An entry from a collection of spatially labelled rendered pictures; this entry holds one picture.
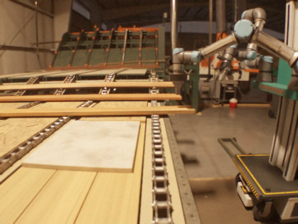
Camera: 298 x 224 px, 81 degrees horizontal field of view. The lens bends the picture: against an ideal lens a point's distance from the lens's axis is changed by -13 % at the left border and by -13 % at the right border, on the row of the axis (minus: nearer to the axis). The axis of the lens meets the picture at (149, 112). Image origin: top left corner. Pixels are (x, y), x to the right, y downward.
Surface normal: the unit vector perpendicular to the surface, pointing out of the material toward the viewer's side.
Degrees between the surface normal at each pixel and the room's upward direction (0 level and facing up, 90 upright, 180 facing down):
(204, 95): 90
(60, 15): 90
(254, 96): 90
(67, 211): 0
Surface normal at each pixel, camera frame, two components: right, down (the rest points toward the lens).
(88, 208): 0.00, -0.97
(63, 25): -0.01, 0.24
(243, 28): -0.61, 0.13
